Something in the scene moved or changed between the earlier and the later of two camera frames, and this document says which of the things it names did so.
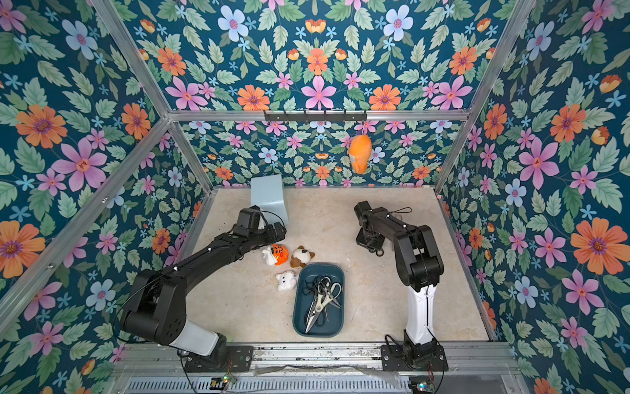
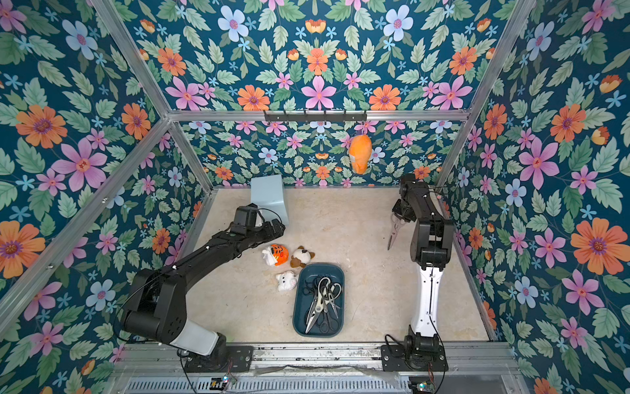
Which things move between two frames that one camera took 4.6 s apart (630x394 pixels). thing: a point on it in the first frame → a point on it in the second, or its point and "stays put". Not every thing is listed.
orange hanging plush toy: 360,152 stays put
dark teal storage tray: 319,300 stays put
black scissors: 333,290 → 328,320
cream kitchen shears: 321,300 stays put
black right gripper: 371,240 → 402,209
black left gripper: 271,236 stays put
